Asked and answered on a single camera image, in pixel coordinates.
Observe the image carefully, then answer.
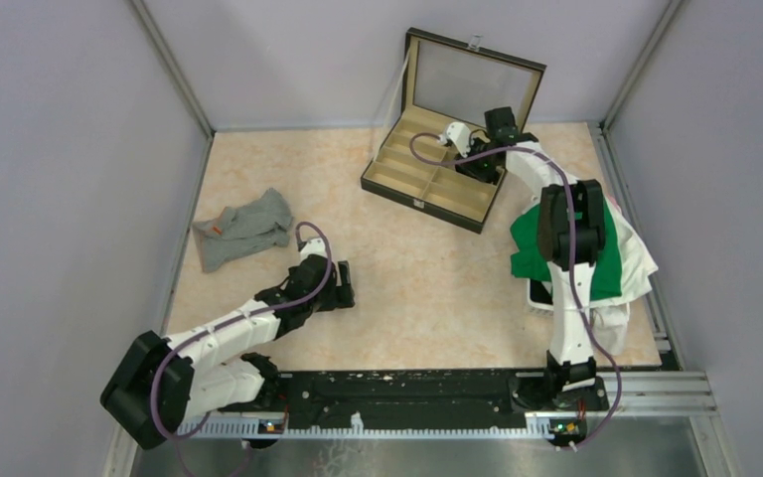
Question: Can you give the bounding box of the black leather compartment box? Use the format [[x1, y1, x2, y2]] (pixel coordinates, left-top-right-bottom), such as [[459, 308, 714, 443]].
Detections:
[[361, 27, 546, 234]]

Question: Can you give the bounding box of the grey striped underwear orange trim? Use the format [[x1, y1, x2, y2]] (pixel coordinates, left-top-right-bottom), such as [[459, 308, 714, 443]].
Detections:
[[191, 188, 293, 273]]

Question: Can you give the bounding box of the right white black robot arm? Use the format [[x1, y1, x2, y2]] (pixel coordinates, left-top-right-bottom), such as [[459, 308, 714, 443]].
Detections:
[[441, 107, 607, 409]]

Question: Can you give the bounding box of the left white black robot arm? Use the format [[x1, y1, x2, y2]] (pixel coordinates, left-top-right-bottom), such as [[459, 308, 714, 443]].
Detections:
[[99, 253, 355, 450]]

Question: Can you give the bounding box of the white basket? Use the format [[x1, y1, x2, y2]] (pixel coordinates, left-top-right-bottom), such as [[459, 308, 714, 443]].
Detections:
[[526, 279, 553, 316]]

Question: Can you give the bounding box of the green cloth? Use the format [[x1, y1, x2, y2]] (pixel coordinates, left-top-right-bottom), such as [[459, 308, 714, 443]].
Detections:
[[510, 203, 622, 301]]

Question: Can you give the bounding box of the white cloth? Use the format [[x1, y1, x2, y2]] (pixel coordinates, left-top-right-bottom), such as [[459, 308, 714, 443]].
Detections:
[[590, 197, 658, 355]]

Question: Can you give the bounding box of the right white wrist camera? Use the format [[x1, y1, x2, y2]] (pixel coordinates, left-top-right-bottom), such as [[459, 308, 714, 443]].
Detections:
[[437, 121, 472, 158]]

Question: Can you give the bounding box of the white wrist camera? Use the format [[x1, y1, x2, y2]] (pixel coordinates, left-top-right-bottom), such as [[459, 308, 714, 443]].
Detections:
[[298, 237, 329, 261], [437, 121, 472, 158]]

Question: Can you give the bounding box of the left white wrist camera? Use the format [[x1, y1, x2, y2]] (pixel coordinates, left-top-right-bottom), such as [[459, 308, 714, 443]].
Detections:
[[298, 237, 329, 261]]

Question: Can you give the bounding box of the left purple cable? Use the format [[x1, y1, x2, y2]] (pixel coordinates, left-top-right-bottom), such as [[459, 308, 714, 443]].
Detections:
[[149, 221, 334, 477]]

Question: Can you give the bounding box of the purple cable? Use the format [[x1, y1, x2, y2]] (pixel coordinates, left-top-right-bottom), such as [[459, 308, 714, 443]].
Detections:
[[149, 221, 334, 477], [408, 132, 624, 453]]

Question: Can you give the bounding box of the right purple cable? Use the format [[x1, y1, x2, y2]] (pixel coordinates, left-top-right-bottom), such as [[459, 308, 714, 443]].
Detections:
[[408, 132, 624, 453]]

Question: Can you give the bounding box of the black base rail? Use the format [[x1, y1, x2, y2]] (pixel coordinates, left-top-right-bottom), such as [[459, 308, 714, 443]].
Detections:
[[217, 368, 610, 429]]

